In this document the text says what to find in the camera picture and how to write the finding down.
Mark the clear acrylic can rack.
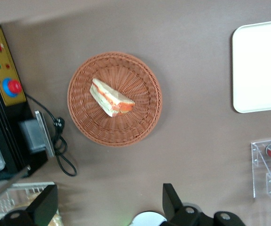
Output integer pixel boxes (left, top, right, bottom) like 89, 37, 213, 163
250, 135, 271, 201

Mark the black power cable with plug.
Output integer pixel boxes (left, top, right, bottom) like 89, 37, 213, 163
25, 93, 78, 177

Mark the round brown wicker basket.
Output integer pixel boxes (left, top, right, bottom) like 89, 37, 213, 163
67, 51, 163, 148

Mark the white round disc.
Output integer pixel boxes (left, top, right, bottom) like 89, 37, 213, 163
131, 210, 168, 226

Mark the triangular sandwich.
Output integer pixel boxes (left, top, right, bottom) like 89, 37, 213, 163
89, 78, 136, 118

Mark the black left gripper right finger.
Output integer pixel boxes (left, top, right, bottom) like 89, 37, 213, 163
162, 183, 245, 226

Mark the grey metal lever bar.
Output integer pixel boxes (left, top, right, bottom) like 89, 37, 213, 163
0, 165, 31, 208

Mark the white wire basket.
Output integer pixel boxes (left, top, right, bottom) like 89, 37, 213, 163
0, 181, 61, 226

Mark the red emergency stop button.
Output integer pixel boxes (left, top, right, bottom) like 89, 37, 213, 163
2, 77, 22, 97

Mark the white rectangular plastic tray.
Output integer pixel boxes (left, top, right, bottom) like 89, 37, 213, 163
231, 18, 271, 114

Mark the black and yellow sealing machine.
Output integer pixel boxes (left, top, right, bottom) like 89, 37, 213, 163
0, 17, 56, 183

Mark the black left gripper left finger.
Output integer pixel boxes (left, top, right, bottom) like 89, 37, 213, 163
0, 184, 59, 226

